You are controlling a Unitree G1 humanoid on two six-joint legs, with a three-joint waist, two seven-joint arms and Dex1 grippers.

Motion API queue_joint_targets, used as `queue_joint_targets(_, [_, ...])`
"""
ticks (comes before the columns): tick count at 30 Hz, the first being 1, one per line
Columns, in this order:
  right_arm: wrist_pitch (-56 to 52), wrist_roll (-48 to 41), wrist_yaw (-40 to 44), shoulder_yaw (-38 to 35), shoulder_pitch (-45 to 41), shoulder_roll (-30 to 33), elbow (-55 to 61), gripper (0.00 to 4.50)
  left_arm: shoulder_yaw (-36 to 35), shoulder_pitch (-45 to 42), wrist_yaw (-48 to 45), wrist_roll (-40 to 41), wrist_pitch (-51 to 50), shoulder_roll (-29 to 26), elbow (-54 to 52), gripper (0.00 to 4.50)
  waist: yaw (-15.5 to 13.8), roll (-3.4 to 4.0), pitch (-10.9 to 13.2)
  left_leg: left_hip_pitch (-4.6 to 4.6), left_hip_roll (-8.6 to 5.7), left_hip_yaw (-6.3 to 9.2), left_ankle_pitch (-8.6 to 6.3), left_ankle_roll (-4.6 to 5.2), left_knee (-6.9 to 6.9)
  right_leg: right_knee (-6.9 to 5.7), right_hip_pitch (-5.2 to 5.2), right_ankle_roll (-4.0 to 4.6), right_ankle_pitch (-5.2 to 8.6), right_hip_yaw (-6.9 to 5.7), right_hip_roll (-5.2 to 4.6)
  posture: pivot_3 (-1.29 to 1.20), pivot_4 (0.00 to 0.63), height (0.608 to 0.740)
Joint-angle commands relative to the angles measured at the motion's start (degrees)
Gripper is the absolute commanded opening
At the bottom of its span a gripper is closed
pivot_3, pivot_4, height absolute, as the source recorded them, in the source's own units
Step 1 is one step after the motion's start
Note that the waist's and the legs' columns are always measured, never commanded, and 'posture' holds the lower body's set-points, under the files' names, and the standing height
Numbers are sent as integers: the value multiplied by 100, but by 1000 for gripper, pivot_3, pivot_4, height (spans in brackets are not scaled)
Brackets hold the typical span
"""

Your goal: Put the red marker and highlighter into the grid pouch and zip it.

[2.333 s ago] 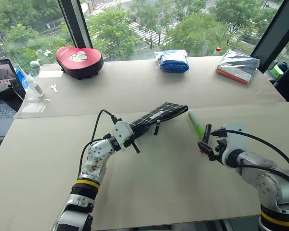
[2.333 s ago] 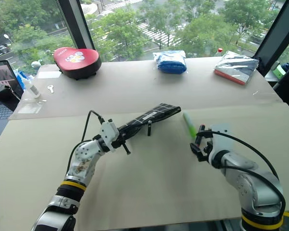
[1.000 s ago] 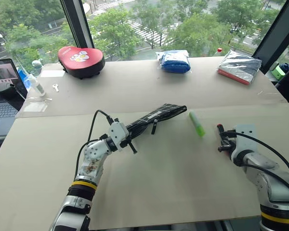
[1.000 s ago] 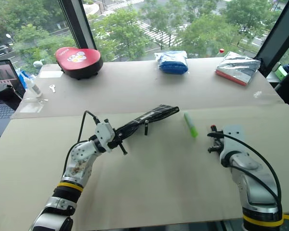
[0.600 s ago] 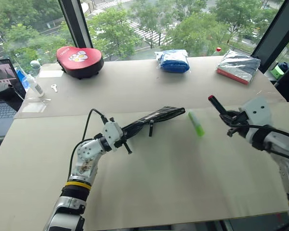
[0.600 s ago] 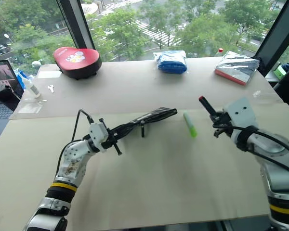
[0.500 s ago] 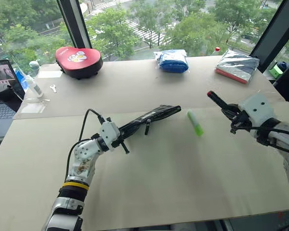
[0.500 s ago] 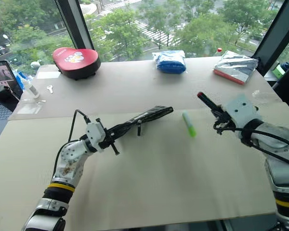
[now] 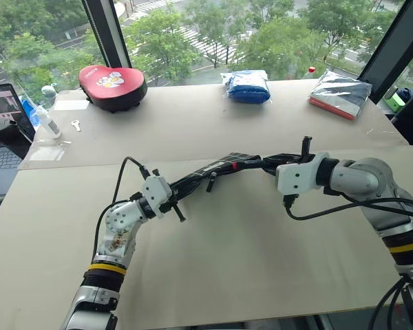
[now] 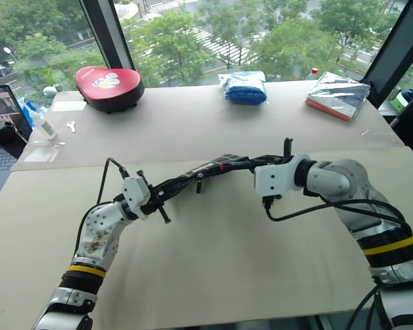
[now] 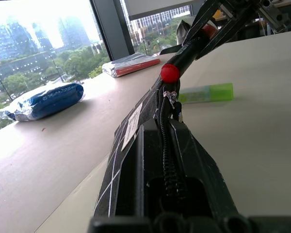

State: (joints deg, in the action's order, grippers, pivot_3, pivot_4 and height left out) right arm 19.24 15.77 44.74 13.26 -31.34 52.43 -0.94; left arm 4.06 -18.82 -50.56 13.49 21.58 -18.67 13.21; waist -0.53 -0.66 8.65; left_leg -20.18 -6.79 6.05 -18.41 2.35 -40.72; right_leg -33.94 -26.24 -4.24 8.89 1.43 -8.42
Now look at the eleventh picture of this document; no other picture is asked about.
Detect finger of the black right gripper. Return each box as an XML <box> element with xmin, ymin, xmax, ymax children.
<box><xmin>181</xmin><ymin>0</ymin><xmax>222</xmax><ymax>47</ymax></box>
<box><xmin>195</xmin><ymin>6</ymin><xmax>256</xmax><ymax>61</ymax></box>

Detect black marker with red cap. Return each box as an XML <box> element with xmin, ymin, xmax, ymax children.
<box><xmin>160</xmin><ymin>24</ymin><xmax>219</xmax><ymax>84</ymax></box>

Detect dark window frame pillar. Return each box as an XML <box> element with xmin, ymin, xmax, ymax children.
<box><xmin>89</xmin><ymin>0</ymin><xmax>136</xmax><ymax>61</ymax></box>

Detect black grid pouch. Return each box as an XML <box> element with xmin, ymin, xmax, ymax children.
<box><xmin>93</xmin><ymin>79</ymin><xmax>185</xmax><ymax>218</ymax></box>

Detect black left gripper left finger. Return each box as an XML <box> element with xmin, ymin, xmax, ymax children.
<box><xmin>114</xmin><ymin>119</ymin><xmax>166</xmax><ymax>217</ymax></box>

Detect white hanging panel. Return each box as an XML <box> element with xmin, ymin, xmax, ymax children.
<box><xmin>123</xmin><ymin>0</ymin><xmax>207</xmax><ymax>21</ymax></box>

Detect grey bag behind table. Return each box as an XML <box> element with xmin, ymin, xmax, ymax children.
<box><xmin>176</xmin><ymin>19</ymin><xmax>197</xmax><ymax>47</ymax></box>

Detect red black item in wrapper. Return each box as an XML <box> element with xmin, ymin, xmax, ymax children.
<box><xmin>101</xmin><ymin>52</ymin><xmax>162</xmax><ymax>78</ymax></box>

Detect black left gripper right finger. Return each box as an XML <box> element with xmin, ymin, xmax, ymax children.
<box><xmin>169</xmin><ymin>120</ymin><xmax>241</xmax><ymax>217</ymax></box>

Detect blue item in clear wrapper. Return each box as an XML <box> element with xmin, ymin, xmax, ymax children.
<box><xmin>0</xmin><ymin>82</ymin><xmax>85</xmax><ymax>122</ymax></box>

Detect green glue stick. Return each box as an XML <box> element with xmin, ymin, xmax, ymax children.
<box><xmin>178</xmin><ymin>83</ymin><xmax>234</xmax><ymax>104</ymax></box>

